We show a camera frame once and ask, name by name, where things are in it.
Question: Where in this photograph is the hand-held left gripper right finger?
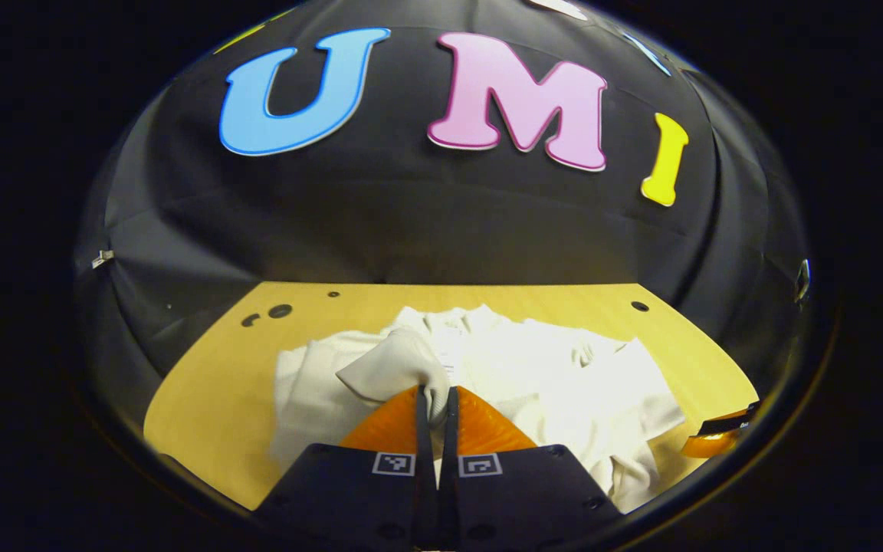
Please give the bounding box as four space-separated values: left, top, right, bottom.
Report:
440 385 626 552

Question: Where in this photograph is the black backdrop cloth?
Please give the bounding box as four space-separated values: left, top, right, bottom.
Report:
74 0 814 430

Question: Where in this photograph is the white sweatshirt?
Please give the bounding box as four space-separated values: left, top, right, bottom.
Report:
269 304 686 514

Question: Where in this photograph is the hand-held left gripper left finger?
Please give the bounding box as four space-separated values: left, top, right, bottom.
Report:
252 385 441 552

